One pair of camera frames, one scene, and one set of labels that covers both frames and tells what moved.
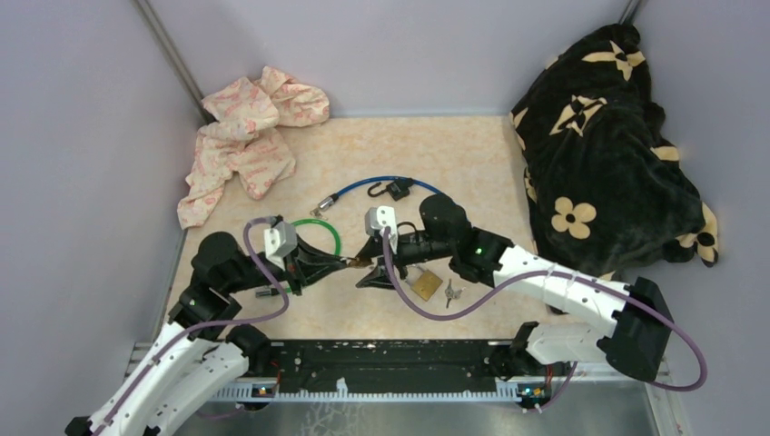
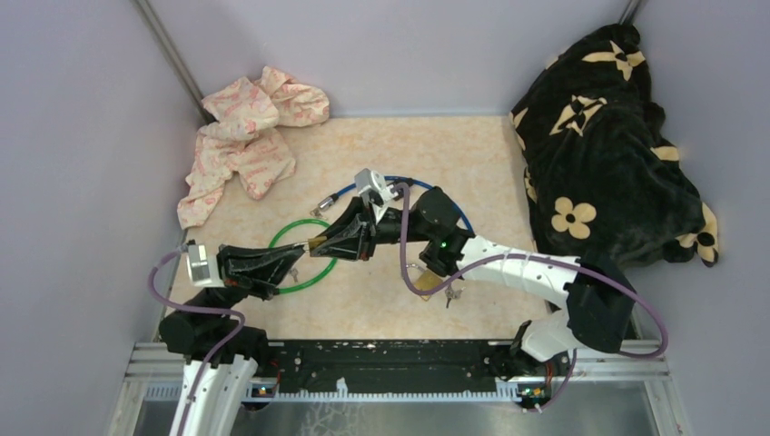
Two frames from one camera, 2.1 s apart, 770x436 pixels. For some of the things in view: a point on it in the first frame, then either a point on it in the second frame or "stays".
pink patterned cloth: x=242 y=139 stays
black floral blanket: x=606 y=193 stays
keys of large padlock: x=450 y=293 stays
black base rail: x=382 y=365 stays
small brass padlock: x=360 y=262 → x=312 y=242
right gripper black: x=378 y=277 → x=350 y=246
